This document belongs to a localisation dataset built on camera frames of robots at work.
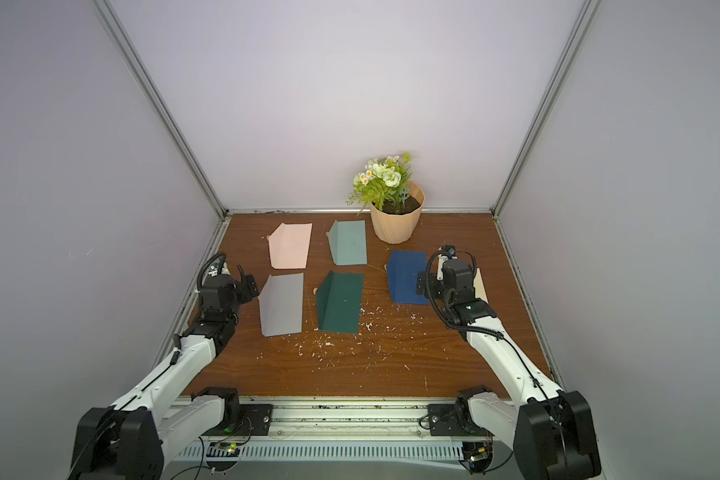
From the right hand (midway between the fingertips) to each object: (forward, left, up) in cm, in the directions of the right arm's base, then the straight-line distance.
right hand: (439, 263), depth 83 cm
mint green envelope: (+20, +29, -15) cm, 39 cm away
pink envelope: (+19, +52, -16) cm, 57 cm away
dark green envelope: (-3, +30, -17) cm, 35 cm away
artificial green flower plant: (+21, +16, +12) cm, 29 cm away
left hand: (-4, +59, -2) cm, 59 cm away
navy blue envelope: (+10, +9, -17) cm, 22 cm away
